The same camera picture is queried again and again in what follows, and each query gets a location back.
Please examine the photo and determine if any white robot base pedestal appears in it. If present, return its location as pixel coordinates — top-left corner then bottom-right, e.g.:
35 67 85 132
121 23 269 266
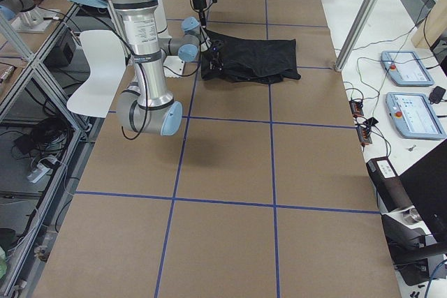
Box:
154 0 185 78

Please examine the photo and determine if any aluminium frame post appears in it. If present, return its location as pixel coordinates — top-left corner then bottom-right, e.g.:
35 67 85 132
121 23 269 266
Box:
334 0 378 72

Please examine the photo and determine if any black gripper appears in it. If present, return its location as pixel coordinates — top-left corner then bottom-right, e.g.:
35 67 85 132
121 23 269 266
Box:
205 45 224 72
192 0 208 29

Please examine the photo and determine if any teach pendant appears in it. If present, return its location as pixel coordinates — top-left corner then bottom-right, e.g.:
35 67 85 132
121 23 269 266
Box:
385 92 446 140
381 50 434 87

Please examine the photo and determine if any upper teach pendant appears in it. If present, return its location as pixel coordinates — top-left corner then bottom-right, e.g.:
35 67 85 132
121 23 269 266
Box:
381 50 434 87

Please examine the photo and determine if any black graphic t-shirt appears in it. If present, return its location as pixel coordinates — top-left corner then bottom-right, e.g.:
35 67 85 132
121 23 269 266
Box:
201 30 301 84

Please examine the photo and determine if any lower teach pendant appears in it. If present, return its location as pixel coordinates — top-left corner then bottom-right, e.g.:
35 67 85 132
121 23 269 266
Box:
385 92 446 140

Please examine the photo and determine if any black monitor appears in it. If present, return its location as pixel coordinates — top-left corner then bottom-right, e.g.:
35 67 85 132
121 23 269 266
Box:
400 141 446 241

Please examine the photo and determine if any white chair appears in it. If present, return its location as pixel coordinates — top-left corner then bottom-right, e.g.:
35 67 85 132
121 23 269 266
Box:
66 30 126 118

